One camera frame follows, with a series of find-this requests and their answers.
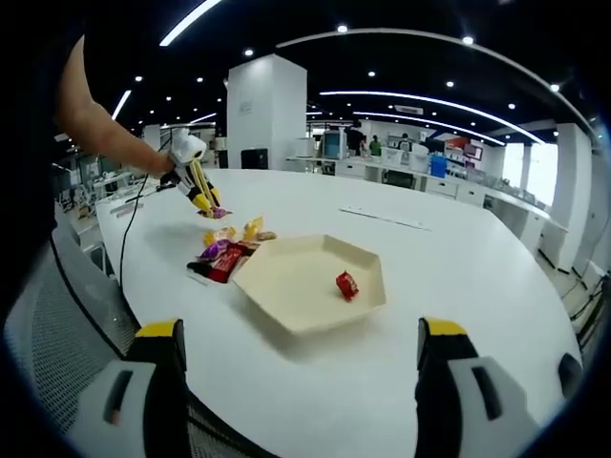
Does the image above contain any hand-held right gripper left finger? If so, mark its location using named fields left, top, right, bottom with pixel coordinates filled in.
left=66, top=318, right=190, bottom=458

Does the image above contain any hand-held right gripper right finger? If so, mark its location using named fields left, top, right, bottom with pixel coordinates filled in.
left=413, top=316, right=543, bottom=458

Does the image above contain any long red food packet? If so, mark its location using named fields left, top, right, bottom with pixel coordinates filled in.
left=209, top=245, right=252, bottom=283

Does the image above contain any beige hexagonal container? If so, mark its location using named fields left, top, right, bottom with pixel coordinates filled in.
left=232, top=233, right=388, bottom=338

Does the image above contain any small red food packet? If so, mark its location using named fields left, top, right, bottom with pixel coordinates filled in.
left=335, top=270, right=362, bottom=302

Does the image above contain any person's left hand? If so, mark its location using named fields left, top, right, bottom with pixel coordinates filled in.
left=145, top=147, right=179, bottom=187

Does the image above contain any white square column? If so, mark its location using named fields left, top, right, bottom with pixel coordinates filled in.
left=226, top=52, right=308, bottom=171
left=551, top=122, right=596, bottom=276

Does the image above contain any white mesh office chair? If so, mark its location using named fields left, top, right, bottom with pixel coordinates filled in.
left=4, top=228, right=287, bottom=458

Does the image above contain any pale blue monitor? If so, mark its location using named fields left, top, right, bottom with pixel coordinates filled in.
left=322, top=131, right=348, bottom=161

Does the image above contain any person's dark shirt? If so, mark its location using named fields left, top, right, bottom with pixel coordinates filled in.
left=0, top=18, right=87, bottom=297

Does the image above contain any black office chair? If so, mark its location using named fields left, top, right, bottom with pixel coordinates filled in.
left=384, top=170, right=414, bottom=190

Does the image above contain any row of white office desks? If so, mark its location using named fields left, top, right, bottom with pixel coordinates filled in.
left=285, top=152, right=572, bottom=276

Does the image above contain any black cable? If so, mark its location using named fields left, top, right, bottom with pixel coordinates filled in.
left=118, top=177, right=147, bottom=287

